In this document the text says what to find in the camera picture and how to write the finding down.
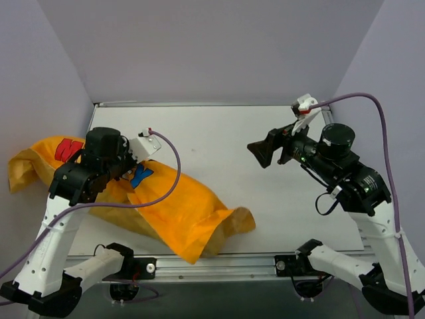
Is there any aluminium front rail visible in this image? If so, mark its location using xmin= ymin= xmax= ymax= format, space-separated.
xmin=66 ymin=254 xmax=376 ymax=283

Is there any orange Mickey Mouse pillowcase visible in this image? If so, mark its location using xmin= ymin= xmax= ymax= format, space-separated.
xmin=8 ymin=136 xmax=256 ymax=264

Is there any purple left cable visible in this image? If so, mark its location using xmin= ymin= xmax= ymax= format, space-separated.
xmin=0 ymin=130 xmax=182 ymax=305

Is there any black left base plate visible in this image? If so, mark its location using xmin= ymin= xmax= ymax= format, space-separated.
xmin=130 ymin=257 xmax=157 ymax=280

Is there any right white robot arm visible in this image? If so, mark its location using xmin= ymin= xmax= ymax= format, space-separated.
xmin=247 ymin=124 xmax=424 ymax=316

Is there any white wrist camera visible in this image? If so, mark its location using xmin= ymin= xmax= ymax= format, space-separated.
xmin=291 ymin=94 xmax=321 ymax=136
xmin=129 ymin=128 xmax=161 ymax=163

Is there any aluminium right side rail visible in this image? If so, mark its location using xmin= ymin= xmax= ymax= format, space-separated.
xmin=321 ymin=104 xmax=334 ymax=125

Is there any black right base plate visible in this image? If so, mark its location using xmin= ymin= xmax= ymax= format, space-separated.
xmin=274 ymin=255 xmax=299 ymax=277

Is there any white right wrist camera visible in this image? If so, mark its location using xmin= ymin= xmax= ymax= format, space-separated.
xmin=291 ymin=94 xmax=321 ymax=136

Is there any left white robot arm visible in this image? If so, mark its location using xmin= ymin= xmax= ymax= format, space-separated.
xmin=1 ymin=127 xmax=150 ymax=318

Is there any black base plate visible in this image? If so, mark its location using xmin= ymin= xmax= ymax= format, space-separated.
xmin=274 ymin=255 xmax=299 ymax=277
xmin=130 ymin=257 xmax=157 ymax=280

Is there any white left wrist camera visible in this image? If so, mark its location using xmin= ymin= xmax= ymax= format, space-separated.
xmin=129 ymin=128 xmax=161 ymax=163

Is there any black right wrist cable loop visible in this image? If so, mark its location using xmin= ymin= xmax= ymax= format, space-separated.
xmin=314 ymin=192 xmax=339 ymax=216

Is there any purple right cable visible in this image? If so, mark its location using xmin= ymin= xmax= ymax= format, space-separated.
xmin=311 ymin=92 xmax=416 ymax=319

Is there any purple cable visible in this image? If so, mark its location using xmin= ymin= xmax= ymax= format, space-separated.
xmin=311 ymin=92 xmax=416 ymax=319
xmin=0 ymin=130 xmax=182 ymax=305

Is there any aluminium rail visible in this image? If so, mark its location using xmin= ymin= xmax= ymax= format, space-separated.
xmin=321 ymin=104 xmax=334 ymax=125
xmin=66 ymin=254 xmax=376 ymax=283

